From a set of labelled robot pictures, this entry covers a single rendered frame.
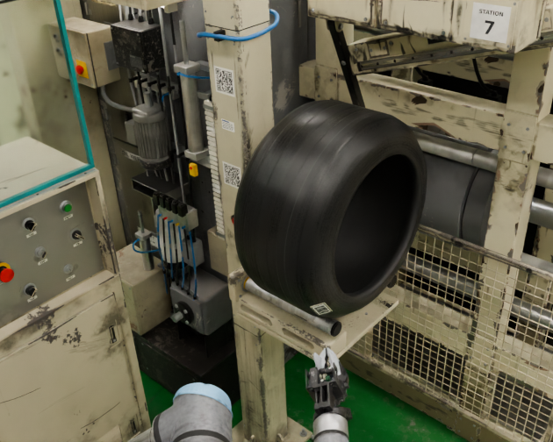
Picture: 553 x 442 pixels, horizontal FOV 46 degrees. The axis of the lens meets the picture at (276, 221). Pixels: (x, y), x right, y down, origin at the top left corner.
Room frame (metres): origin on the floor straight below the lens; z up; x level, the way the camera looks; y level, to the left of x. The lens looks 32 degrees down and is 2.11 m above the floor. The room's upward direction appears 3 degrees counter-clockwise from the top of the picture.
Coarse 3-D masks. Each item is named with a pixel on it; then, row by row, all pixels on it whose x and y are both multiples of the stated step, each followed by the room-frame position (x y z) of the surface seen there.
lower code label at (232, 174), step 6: (228, 168) 1.71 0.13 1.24; (234, 168) 1.69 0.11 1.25; (240, 168) 1.67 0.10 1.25; (228, 174) 1.71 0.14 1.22; (234, 174) 1.69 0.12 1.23; (240, 174) 1.68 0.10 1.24; (228, 180) 1.71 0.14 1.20; (234, 180) 1.69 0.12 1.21; (240, 180) 1.68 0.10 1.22; (234, 186) 1.69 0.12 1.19
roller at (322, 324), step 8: (248, 280) 1.58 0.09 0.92; (248, 288) 1.56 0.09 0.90; (256, 288) 1.55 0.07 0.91; (264, 296) 1.52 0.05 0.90; (272, 296) 1.50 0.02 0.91; (280, 304) 1.48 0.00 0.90; (288, 304) 1.46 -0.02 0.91; (296, 312) 1.44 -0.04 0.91; (304, 312) 1.42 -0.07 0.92; (304, 320) 1.42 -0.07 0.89; (312, 320) 1.40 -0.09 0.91; (320, 320) 1.38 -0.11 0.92; (328, 320) 1.38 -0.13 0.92; (336, 320) 1.38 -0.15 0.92; (320, 328) 1.38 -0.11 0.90; (328, 328) 1.36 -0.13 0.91; (336, 328) 1.36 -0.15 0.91
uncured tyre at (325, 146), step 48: (288, 144) 1.46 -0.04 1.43; (336, 144) 1.41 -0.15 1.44; (384, 144) 1.46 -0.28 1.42; (240, 192) 1.44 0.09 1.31; (288, 192) 1.35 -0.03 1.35; (336, 192) 1.32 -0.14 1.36; (384, 192) 1.74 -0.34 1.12; (240, 240) 1.39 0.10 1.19; (288, 240) 1.29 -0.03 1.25; (336, 240) 1.30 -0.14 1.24; (384, 240) 1.66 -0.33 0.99; (288, 288) 1.30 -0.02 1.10; (336, 288) 1.31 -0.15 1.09; (384, 288) 1.49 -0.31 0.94
